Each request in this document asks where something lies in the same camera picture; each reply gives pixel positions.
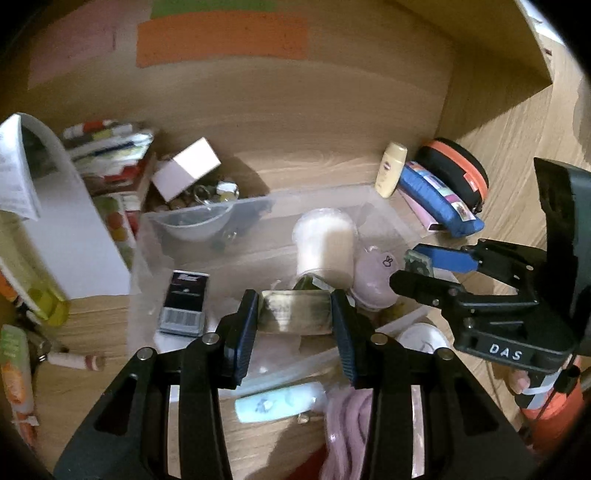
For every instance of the cream candle jar clear lid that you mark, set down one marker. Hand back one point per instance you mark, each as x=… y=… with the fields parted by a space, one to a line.
x=326 y=244

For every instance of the clear plastic storage bin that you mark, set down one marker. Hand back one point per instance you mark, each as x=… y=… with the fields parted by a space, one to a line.
x=254 y=251

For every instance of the dark green glass bottle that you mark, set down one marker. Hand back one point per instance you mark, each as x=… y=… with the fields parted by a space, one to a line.
x=305 y=310

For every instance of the small white pink box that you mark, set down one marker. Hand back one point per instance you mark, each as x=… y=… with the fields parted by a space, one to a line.
x=184 y=169

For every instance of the yellow-green spray bottle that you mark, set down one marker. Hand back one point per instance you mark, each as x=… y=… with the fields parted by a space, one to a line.
x=40 y=299

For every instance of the white drawstring cloth pouch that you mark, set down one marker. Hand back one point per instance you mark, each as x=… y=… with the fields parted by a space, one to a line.
x=271 y=352

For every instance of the white curled paper sheet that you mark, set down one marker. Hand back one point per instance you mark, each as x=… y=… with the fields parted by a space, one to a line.
x=49 y=217

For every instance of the dark red flat pouch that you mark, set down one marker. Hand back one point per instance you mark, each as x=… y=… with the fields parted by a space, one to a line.
x=311 y=469

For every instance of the orange pen with tag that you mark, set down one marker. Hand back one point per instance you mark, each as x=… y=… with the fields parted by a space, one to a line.
x=26 y=426

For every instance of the orange sticky note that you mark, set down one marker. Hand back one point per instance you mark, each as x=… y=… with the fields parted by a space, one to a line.
x=197 y=36

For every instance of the clear plastic bowl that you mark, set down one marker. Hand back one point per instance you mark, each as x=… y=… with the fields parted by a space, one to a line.
x=194 y=224

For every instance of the green sticky note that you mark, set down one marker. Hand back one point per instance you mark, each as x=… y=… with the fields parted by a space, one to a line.
x=164 y=8

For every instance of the black orange round case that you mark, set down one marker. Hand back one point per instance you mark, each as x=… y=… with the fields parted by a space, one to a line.
x=457 y=168

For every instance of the small green patterned card box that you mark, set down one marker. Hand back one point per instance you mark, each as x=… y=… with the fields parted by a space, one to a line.
x=419 y=263

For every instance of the orange printed tube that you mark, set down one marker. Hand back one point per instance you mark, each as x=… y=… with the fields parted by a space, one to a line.
x=7 y=290

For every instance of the pink flat booklet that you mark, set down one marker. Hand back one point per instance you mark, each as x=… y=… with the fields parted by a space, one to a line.
x=426 y=219

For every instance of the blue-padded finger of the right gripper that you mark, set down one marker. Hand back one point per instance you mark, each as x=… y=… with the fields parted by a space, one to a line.
x=452 y=260

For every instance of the cream sunscreen bottle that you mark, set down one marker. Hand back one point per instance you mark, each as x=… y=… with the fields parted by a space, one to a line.
x=390 y=169

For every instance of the pink sticky note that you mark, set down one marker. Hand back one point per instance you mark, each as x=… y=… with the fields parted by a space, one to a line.
x=95 y=31

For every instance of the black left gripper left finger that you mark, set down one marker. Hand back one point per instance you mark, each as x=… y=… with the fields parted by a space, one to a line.
x=124 y=435

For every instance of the white round lidded tub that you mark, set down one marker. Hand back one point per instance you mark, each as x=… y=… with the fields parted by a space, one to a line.
x=423 y=337

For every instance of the person's right hand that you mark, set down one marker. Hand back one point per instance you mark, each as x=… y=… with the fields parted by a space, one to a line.
x=518 y=381

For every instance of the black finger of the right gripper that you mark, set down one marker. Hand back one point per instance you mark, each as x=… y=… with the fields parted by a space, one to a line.
x=430 y=291

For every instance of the wooden shelf board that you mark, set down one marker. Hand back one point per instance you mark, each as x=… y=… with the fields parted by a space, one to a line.
x=502 y=27

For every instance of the white lip balm stick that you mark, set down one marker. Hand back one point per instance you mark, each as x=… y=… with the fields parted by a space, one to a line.
x=75 y=361

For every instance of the pink round plush pouch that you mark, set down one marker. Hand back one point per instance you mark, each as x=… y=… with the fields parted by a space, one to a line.
x=371 y=279

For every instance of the blue patterned zip pouch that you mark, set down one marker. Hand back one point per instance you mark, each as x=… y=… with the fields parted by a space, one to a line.
x=442 y=203

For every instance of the metal nail clippers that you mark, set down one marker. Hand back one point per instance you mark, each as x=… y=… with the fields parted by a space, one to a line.
x=44 y=343

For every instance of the green orange squeeze tube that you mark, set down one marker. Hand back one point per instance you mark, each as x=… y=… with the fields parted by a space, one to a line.
x=16 y=369

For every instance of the black blue staples box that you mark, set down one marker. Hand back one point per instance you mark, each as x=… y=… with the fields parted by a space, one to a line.
x=182 y=312

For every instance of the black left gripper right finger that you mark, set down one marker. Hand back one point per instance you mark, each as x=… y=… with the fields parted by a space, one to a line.
x=465 y=434

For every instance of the mint green tube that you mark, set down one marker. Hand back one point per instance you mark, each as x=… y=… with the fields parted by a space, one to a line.
x=281 y=403

